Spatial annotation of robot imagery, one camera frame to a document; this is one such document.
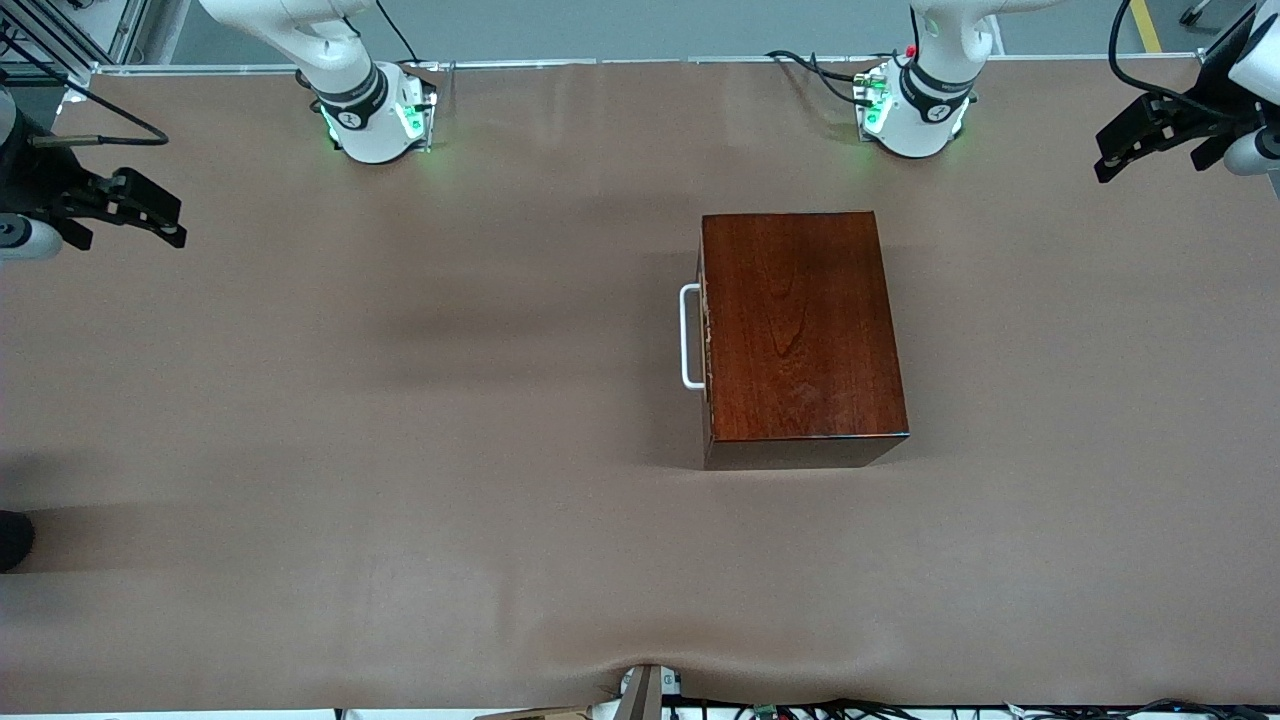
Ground wooden drawer with white handle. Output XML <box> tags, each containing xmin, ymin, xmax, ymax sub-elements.
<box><xmin>680</xmin><ymin>243</ymin><xmax>713</xmax><ymax>469</ymax></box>

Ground yellow floor tape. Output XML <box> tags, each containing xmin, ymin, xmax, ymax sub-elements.
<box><xmin>1128</xmin><ymin>0</ymin><xmax>1166</xmax><ymax>54</ymax></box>

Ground black round object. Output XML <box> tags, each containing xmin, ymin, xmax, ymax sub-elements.
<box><xmin>0</xmin><ymin>510</ymin><xmax>36</xmax><ymax>574</ymax></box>

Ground dark wooden cabinet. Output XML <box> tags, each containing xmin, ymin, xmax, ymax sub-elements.
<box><xmin>697</xmin><ymin>210</ymin><xmax>911</xmax><ymax>471</ymax></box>

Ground brown table cover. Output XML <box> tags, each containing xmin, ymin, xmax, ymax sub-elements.
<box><xmin>0</xmin><ymin>55</ymin><xmax>1280</xmax><ymax>713</ymax></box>

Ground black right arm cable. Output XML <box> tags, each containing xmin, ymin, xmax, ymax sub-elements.
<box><xmin>0</xmin><ymin>30</ymin><xmax>169</xmax><ymax>148</ymax></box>

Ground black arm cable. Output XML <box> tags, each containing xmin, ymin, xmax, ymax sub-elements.
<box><xmin>0</xmin><ymin>30</ymin><xmax>169</xmax><ymax>148</ymax></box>
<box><xmin>1108</xmin><ymin>0</ymin><xmax>1251</xmax><ymax>126</ymax></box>

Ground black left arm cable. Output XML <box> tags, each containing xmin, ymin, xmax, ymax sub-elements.
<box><xmin>1108</xmin><ymin>0</ymin><xmax>1251</xmax><ymax>126</ymax></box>

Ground aluminium frame structure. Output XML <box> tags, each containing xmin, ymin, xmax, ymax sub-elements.
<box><xmin>0</xmin><ymin>0</ymin><xmax>151</xmax><ymax>69</ymax></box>

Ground thin black base cable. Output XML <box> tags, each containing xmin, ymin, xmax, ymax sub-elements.
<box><xmin>375</xmin><ymin>0</ymin><xmax>421</xmax><ymax>66</ymax></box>

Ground black base cables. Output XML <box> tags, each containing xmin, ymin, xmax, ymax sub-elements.
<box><xmin>765</xmin><ymin>48</ymin><xmax>901</xmax><ymax>109</ymax></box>

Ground clear table edge rail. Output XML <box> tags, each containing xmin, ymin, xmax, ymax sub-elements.
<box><xmin>60</xmin><ymin>55</ymin><xmax>1226</xmax><ymax>81</ymax></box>

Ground metal table bracket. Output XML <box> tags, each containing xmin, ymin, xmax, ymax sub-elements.
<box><xmin>615</xmin><ymin>663</ymin><xmax>683</xmax><ymax>720</ymax></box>

